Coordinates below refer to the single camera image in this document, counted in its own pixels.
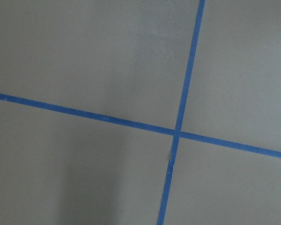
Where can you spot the blue tape grid lines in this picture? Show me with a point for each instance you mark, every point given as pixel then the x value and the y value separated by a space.
pixel 176 133

